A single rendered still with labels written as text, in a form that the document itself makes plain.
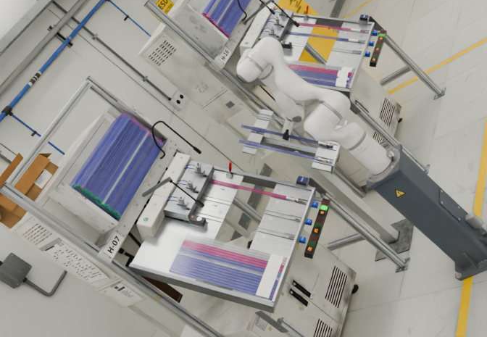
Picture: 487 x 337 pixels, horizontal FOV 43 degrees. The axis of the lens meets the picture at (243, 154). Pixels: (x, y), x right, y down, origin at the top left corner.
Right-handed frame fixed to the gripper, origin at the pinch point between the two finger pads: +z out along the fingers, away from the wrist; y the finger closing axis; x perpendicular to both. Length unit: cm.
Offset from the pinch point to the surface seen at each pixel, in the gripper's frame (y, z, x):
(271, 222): 50, 9, 8
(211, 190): 38.6, 17.0, -26.6
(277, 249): 64, 8, 16
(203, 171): 32.6, 11.5, -33.8
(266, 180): 25.3, 10.5, -1.7
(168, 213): 60, 17, -41
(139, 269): 92, 21, -42
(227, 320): 84, 55, 4
